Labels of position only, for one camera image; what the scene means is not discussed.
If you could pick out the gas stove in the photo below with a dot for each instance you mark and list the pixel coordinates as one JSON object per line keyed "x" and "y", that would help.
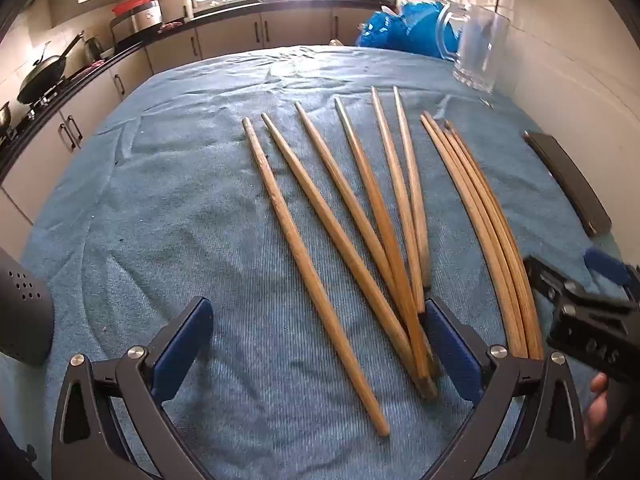
{"x": 47, "y": 96}

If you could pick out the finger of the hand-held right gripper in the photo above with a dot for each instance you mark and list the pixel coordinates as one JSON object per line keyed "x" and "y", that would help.
{"x": 605, "y": 265}
{"x": 545, "y": 275}

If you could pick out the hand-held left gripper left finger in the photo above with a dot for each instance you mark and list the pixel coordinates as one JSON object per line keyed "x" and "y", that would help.
{"x": 182, "y": 345}

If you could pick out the black perforated chopstick holder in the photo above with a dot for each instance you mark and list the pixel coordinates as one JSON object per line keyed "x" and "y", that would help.
{"x": 22, "y": 310}

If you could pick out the metal kettle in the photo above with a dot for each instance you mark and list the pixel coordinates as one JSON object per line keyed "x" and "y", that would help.
{"x": 93, "y": 49}

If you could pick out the blue plastic bag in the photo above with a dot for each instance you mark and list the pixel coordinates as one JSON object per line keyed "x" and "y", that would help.
{"x": 400, "y": 27}

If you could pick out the black wok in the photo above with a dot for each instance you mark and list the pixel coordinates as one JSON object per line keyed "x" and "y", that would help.
{"x": 42, "y": 72}

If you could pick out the steel rice cooker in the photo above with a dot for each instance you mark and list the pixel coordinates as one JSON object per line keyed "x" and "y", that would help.
{"x": 145, "y": 16}

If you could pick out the person's right hand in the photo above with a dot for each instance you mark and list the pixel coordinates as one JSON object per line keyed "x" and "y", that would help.
{"x": 596, "y": 410}

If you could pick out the small dark cooking pot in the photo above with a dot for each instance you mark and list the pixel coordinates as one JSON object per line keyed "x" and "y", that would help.
{"x": 4, "y": 117}

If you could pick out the red plastic basin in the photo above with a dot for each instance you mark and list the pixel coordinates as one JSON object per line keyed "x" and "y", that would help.
{"x": 132, "y": 5}

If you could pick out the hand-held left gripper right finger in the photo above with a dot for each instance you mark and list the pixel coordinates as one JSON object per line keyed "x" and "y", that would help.
{"x": 452, "y": 345}

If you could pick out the clear glass pitcher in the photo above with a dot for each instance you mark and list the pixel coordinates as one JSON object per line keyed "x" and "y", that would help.
{"x": 480, "y": 55}

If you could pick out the blue table cloth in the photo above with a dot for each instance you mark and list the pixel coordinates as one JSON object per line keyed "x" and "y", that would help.
{"x": 175, "y": 185}

